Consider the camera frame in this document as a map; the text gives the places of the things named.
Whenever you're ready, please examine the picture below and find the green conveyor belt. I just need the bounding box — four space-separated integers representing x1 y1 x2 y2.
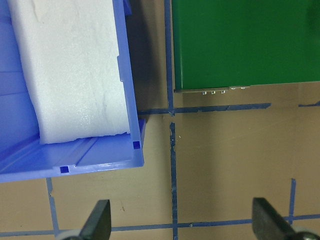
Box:
171 0 320 92

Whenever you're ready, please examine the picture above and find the left blue plastic bin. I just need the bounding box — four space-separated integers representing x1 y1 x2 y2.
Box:
0 0 146 183

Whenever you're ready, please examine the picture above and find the white foam pad left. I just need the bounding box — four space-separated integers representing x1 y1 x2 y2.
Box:
8 0 130 144

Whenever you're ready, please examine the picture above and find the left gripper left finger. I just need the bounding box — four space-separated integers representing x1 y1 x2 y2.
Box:
58 199 112 240

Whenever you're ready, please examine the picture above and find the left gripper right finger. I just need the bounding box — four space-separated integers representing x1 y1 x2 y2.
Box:
251 197 320 240

